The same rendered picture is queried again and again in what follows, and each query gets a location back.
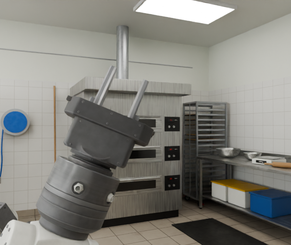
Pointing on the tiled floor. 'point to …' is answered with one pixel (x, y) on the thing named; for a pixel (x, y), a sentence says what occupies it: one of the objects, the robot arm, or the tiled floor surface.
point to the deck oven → (139, 190)
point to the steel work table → (281, 220)
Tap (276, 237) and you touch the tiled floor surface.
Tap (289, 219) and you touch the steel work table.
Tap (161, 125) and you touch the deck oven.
